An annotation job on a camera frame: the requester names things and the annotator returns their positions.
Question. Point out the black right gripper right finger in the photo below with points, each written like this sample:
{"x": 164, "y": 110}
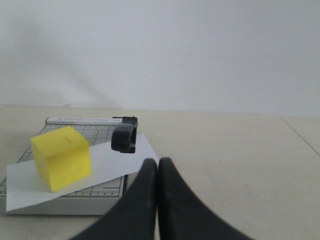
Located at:
{"x": 182, "y": 215}

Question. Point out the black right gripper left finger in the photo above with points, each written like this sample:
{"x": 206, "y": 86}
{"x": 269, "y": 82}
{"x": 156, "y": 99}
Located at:
{"x": 133, "y": 216}

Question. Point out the black cutter blade arm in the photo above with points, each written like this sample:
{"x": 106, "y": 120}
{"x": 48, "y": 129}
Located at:
{"x": 124, "y": 135}

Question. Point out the yellow foam cube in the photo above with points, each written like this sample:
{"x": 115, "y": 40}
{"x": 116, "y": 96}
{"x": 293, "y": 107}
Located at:
{"x": 62, "y": 157}

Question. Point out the white paper sheet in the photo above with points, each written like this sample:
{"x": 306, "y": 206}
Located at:
{"x": 24, "y": 186}

